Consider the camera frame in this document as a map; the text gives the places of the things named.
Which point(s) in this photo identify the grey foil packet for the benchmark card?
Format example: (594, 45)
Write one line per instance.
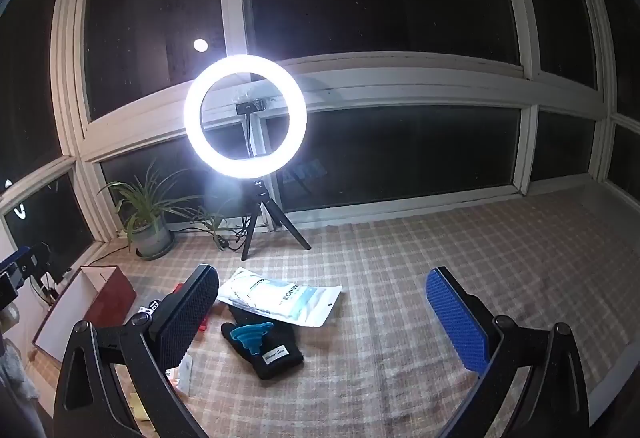
(145, 309)

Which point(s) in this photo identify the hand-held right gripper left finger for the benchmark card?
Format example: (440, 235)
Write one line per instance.
(185, 318)

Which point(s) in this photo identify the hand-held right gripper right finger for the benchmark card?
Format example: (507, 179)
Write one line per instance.
(455, 323)

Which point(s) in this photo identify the white plastic bag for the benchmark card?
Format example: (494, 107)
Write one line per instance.
(290, 300)

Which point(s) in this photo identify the plaid blanket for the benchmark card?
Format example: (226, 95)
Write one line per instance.
(375, 343)

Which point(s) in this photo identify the black knit glove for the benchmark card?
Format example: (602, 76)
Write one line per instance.
(250, 354)

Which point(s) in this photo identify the small green plant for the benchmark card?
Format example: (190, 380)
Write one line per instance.
(212, 220)

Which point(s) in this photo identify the potted plant in grey pot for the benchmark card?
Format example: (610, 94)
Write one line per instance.
(152, 238)

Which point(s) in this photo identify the white framed window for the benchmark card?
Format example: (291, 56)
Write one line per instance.
(400, 82)

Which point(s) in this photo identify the dark red storage box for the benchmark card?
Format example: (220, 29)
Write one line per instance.
(112, 298)

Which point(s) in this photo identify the blue collapsible funnel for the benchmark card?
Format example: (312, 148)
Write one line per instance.
(250, 333)

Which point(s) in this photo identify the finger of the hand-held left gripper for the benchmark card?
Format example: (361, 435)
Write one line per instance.
(10, 288)
(15, 255)

